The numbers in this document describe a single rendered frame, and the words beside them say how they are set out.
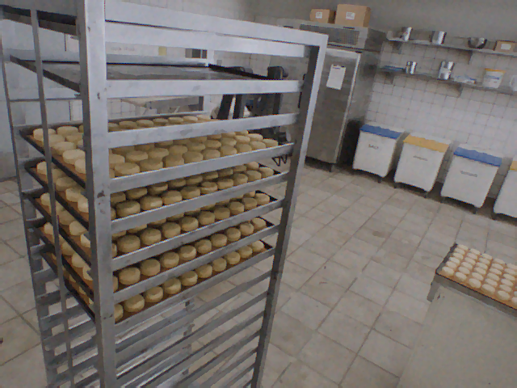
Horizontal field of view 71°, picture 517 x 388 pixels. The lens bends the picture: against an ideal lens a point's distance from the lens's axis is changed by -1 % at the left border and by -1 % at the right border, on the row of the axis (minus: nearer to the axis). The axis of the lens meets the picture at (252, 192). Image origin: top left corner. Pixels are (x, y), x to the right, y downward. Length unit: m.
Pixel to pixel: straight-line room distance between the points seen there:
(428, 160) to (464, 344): 3.67
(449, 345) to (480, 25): 4.63
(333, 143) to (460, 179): 1.74
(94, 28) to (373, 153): 5.18
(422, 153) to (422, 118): 0.78
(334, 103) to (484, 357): 4.06
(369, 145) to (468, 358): 3.95
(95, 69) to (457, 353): 1.94
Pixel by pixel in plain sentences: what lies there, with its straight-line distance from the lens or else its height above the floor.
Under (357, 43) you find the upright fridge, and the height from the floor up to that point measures 1.85.
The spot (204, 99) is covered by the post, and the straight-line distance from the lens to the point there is 1.36.
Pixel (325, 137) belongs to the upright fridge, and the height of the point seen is 0.52.
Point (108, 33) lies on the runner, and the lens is 0.68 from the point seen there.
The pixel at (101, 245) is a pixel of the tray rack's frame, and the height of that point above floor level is 1.40.
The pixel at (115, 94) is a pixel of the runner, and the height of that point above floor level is 1.67.
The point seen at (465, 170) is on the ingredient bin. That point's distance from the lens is 5.43.
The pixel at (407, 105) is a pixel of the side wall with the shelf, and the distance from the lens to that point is 6.09.
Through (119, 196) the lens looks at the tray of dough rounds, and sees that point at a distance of 0.88.
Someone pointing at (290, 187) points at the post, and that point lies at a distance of 1.12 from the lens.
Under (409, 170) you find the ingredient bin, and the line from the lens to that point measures 5.54.
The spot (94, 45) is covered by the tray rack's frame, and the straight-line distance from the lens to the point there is 0.64.
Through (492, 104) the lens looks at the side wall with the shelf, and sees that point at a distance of 5.95.
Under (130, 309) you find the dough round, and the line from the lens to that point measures 0.99.
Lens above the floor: 1.80
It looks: 24 degrees down
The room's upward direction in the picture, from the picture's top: 8 degrees clockwise
